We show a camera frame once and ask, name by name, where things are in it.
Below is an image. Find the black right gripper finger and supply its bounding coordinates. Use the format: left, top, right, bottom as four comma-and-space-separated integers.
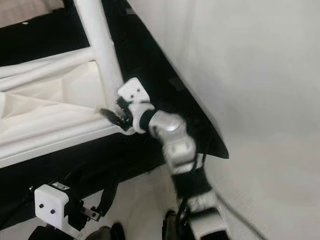
98, 107, 122, 124

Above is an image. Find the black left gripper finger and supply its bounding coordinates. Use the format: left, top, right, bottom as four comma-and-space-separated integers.
64, 165, 87, 186
97, 181, 117, 217

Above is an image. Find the white plastic children table top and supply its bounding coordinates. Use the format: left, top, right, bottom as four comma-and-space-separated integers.
0, 47, 131, 168

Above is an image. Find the white patterned cloth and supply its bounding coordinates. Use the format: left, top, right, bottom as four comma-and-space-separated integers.
0, 0, 68, 28

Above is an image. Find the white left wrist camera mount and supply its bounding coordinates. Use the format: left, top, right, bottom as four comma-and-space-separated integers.
34, 183, 71, 233

